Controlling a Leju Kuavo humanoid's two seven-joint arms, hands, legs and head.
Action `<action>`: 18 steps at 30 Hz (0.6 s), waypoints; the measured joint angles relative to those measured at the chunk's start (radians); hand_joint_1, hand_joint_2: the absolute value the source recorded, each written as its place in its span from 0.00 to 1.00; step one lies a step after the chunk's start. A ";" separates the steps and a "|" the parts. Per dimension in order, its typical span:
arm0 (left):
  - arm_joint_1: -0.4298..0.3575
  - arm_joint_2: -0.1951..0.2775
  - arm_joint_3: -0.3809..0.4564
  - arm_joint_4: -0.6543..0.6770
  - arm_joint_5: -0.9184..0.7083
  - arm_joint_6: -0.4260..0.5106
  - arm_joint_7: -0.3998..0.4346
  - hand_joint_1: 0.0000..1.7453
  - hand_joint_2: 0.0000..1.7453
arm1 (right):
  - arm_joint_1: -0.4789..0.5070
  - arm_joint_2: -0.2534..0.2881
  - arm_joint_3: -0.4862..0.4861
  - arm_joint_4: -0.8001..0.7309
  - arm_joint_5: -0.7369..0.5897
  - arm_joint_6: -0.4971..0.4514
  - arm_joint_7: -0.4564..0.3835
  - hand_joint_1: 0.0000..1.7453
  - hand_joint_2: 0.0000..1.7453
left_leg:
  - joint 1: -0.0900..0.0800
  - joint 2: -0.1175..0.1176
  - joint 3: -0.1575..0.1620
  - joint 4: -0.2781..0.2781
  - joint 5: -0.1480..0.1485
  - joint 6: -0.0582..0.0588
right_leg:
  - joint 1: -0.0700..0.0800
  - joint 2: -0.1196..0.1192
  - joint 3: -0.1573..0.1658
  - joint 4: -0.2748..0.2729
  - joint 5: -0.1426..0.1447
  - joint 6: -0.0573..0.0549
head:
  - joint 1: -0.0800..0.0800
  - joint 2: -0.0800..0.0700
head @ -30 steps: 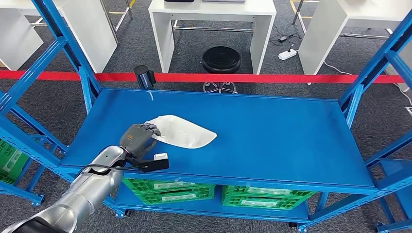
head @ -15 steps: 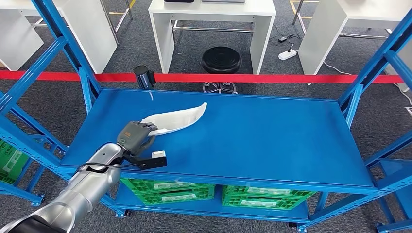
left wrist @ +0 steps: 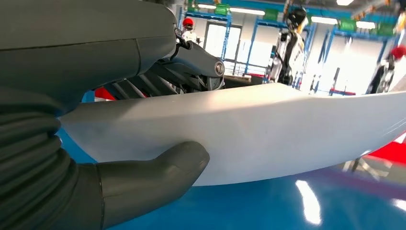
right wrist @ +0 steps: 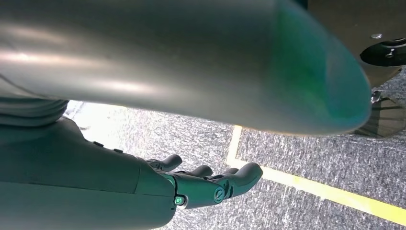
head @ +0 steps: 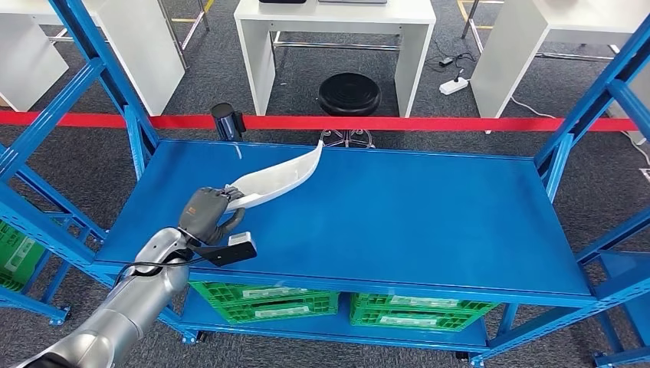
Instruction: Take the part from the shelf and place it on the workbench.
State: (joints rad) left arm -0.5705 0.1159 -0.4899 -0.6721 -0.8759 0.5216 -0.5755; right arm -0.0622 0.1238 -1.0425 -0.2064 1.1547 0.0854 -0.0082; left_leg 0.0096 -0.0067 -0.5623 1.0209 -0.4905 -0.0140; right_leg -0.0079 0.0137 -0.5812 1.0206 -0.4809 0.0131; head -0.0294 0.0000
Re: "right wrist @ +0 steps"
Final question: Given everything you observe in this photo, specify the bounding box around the grey robot body shell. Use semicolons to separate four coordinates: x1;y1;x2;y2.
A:
0;0;372;137

